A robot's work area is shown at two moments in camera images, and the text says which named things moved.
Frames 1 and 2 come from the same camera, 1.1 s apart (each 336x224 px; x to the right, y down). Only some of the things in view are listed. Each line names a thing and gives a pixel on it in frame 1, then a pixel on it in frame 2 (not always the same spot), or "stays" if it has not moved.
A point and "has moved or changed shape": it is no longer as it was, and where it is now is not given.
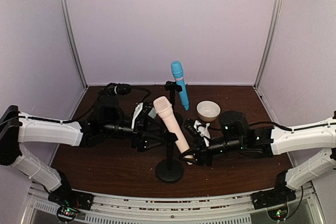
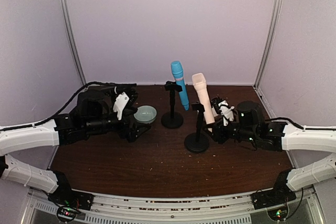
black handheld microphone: x=118 y=88 has moved or changed shape
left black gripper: x=142 y=135 → x=130 y=130
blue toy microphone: x=178 y=71 stays
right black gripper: x=203 y=154 → x=218 y=131
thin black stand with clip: x=169 y=170 → x=197 y=142
